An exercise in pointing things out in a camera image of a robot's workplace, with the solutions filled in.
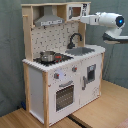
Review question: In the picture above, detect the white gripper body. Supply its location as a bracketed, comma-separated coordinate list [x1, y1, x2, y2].
[80, 13, 100, 25]

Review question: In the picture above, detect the toy microwave door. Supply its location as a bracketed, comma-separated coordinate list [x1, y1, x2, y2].
[67, 3, 89, 21]

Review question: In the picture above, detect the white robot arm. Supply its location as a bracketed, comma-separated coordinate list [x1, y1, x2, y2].
[80, 12, 128, 44]

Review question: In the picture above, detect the wooden toy kitchen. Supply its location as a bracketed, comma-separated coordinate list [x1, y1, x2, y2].
[22, 2, 105, 127]

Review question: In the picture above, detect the black toy faucet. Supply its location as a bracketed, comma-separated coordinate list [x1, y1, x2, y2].
[66, 32, 83, 50]

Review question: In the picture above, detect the grey toy sink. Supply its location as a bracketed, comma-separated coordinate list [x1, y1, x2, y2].
[66, 47, 94, 56]

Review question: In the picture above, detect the grey range hood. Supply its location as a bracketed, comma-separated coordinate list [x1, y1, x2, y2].
[35, 6, 64, 27]

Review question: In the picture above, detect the grey ice dispenser panel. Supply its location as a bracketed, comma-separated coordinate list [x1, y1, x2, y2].
[87, 65, 96, 82]

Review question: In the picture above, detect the black toy stovetop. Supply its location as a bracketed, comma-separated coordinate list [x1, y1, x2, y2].
[35, 53, 71, 67]

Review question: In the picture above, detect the right red stove knob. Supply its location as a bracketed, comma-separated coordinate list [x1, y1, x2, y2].
[72, 66, 78, 72]

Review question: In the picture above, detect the red stove knob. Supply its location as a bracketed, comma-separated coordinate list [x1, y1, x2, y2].
[54, 73, 60, 79]
[72, 66, 78, 72]

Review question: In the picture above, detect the silver toy pot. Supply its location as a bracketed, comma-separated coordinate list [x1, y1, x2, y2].
[40, 51, 55, 62]

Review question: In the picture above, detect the left red stove knob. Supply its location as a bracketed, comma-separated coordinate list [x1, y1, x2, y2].
[54, 73, 60, 79]

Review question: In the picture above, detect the toy oven door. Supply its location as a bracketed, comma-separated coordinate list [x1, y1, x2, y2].
[55, 81, 75, 112]

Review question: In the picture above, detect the grey cabinet door handle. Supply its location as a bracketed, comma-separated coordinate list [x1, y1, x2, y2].
[82, 76, 87, 90]

